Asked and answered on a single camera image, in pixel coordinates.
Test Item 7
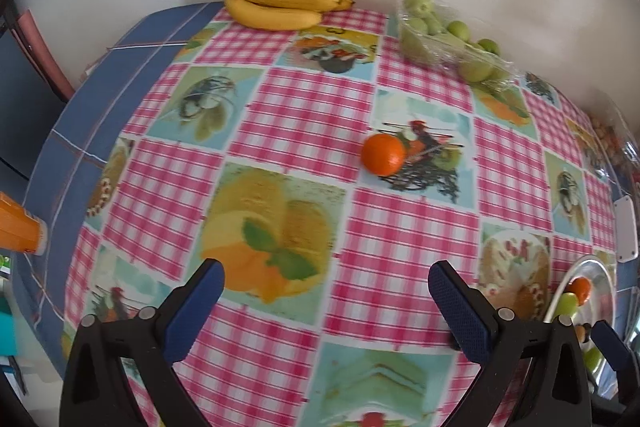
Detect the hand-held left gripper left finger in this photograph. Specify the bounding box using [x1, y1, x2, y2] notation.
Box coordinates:
[59, 258, 227, 427]

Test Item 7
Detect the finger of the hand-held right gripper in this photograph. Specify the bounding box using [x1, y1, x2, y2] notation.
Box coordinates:
[590, 320, 640, 427]

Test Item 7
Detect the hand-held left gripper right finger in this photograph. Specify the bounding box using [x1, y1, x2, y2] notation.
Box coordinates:
[428, 260, 594, 427]

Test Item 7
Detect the green mango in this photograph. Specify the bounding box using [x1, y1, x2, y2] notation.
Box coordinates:
[582, 347, 606, 371]
[555, 293, 581, 319]

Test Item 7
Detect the oval metal tray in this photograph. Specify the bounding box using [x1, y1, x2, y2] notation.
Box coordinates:
[542, 254, 622, 408]

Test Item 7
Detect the large orange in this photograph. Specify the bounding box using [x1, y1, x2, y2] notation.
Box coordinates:
[571, 277, 593, 306]

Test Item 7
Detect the small tangerine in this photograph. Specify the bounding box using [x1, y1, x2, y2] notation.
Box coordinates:
[361, 133, 406, 173]

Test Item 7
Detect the teal box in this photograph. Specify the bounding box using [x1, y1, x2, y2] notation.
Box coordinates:
[0, 311, 19, 358]

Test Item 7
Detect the clear bag of fruit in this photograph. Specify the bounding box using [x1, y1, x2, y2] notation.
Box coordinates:
[584, 107, 640, 188]

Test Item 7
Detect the pink checkered picture tablecloth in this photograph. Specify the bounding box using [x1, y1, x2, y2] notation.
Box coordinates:
[60, 6, 622, 427]

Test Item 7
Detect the blue tablecloth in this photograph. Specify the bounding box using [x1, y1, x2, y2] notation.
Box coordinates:
[12, 1, 640, 358]

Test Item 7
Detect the wrapped pack of green jujubes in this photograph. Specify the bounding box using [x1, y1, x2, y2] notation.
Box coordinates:
[397, 0, 517, 84]

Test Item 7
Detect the red chair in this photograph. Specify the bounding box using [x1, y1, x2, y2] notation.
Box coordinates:
[9, 9, 77, 104]

